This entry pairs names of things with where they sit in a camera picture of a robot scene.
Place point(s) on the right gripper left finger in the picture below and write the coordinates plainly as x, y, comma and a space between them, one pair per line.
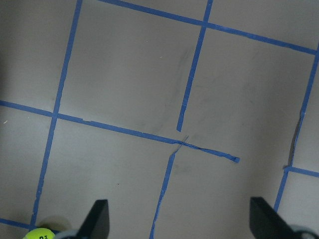
97, 223

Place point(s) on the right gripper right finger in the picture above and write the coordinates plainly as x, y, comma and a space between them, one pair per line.
265, 223

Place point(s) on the clear tennis ball can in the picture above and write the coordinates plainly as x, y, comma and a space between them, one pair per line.
302, 232

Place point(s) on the tennis ball centre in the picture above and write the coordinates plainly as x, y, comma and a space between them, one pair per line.
39, 233

